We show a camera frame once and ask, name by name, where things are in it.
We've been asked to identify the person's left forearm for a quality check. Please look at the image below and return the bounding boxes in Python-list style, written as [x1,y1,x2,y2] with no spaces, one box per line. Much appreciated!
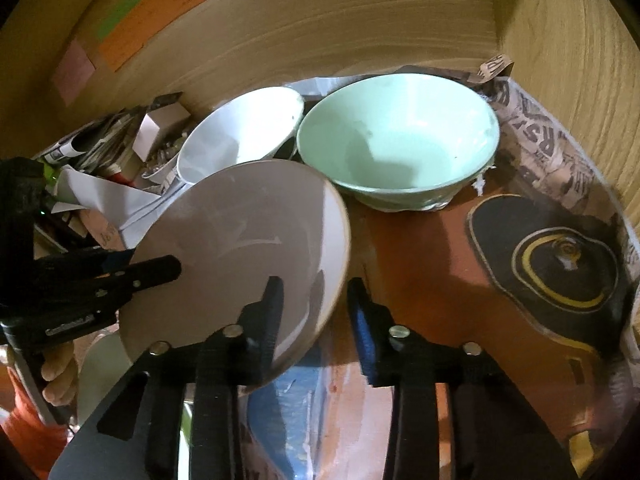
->
[0,365,68,466]

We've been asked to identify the small bowl of trinkets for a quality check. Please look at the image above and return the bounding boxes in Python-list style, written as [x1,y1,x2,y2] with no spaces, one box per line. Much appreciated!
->
[142,140,188,183]

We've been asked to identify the person's left hand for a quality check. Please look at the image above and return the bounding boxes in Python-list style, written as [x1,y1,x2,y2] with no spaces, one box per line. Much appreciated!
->
[40,345,81,406]

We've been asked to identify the small white box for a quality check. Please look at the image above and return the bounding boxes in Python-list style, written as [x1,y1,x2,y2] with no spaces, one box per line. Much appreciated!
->
[131,102,193,161]

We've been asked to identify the green sticky note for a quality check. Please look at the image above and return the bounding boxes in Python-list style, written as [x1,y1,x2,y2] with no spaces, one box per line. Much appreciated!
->
[95,0,158,41]

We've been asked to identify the printed newspaper table cover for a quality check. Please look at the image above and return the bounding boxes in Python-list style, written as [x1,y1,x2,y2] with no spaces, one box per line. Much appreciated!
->
[30,52,640,480]

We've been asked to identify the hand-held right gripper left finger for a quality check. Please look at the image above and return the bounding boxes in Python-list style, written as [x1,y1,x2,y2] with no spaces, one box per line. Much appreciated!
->
[47,276,286,480]

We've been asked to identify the stack of newspapers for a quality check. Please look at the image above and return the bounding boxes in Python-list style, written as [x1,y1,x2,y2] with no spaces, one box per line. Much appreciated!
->
[35,92,183,181]

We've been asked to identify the green bowl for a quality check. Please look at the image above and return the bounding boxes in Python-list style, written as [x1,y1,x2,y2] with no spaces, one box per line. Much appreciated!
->
[296,73,501,213]

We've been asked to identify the pink sticky note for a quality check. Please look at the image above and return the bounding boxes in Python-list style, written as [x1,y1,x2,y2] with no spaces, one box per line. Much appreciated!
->
[51,40,97,107]

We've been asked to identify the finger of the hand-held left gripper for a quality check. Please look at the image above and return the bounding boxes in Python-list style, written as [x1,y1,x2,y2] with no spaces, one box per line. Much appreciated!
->
[37,249,133,276]
[75,255,182,311]

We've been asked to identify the white bowl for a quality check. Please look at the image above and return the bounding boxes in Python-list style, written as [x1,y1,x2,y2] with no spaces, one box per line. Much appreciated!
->
[176,86,306,186]

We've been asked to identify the white plate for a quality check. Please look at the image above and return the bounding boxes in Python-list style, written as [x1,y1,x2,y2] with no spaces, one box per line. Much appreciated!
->
[75,332,133,426]

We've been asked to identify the pink bowl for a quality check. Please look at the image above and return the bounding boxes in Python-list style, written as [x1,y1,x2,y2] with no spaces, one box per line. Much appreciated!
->
[117,159,352,396]

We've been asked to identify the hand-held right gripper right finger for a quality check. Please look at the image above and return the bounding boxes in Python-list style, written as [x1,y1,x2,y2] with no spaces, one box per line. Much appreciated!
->
[346,277,581,480]

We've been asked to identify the orange sticky note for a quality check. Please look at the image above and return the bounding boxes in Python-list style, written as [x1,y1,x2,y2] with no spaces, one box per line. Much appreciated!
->
[97,0,207,73]

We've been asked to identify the white paper sheets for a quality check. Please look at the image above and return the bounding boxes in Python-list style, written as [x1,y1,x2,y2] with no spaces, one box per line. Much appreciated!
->
[52,167,191,248]

